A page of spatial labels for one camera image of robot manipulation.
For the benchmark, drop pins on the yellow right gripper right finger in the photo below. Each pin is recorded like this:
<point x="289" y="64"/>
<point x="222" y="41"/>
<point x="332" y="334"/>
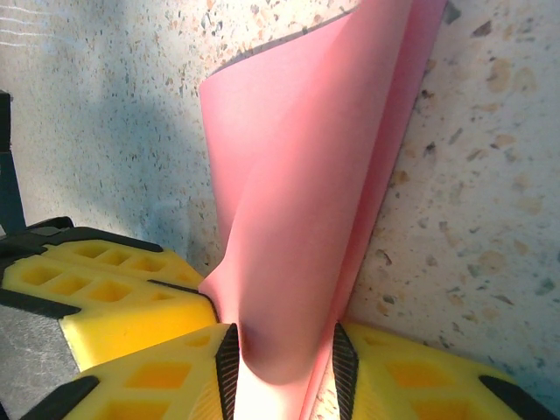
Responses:
<point x="415" y="385"/>

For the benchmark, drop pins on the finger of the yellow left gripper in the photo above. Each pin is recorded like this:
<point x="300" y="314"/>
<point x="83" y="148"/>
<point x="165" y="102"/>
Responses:
<point x="131" y="262"/>
<point x="131" y="315"/>

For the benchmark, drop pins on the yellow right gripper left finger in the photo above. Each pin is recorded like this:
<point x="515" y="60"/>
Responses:
<point x="153" y="385"/>

